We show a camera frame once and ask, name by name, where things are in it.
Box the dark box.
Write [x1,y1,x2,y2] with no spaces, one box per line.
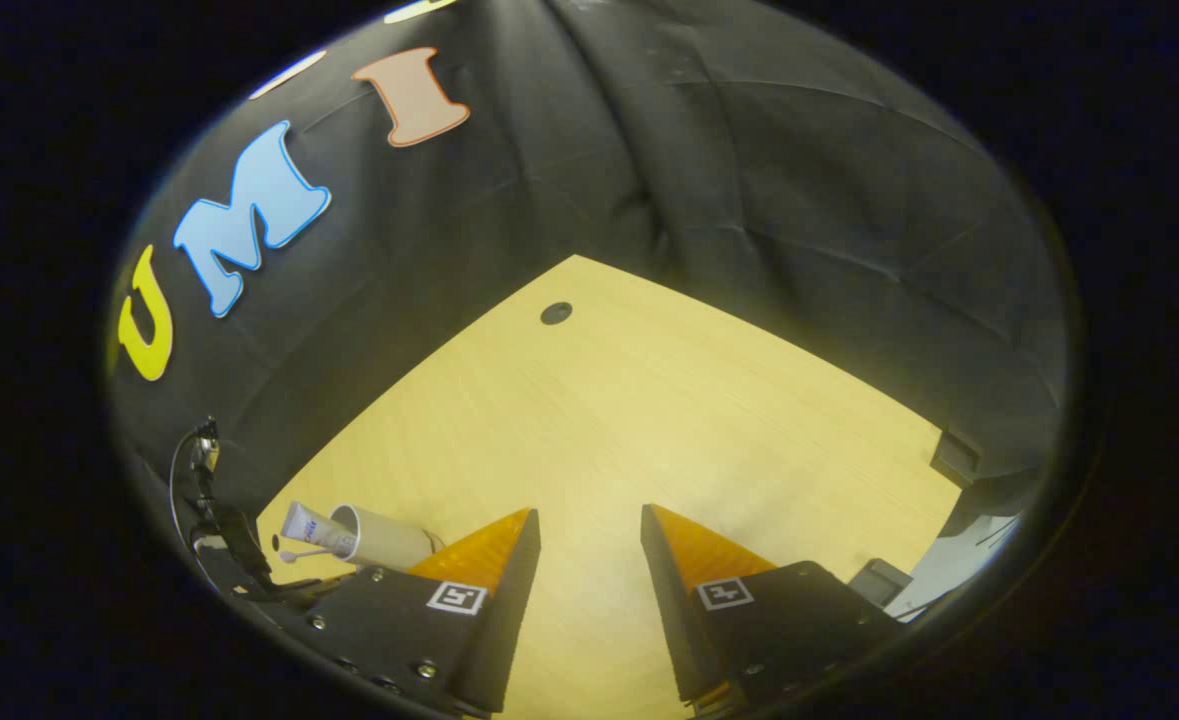
[931,428,982,488]

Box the wooden desktop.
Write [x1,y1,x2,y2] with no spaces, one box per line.
[254,253,965,720]

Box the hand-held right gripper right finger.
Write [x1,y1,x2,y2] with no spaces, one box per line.
[641,503,900,713]

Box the white toothpaste tube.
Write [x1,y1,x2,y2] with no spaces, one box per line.
[281,501,355,556]

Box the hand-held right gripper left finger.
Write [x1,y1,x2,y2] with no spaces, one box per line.
[279,507,542,716]

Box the white cup with wooden handle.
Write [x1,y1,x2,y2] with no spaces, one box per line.
[329,503,445,571]

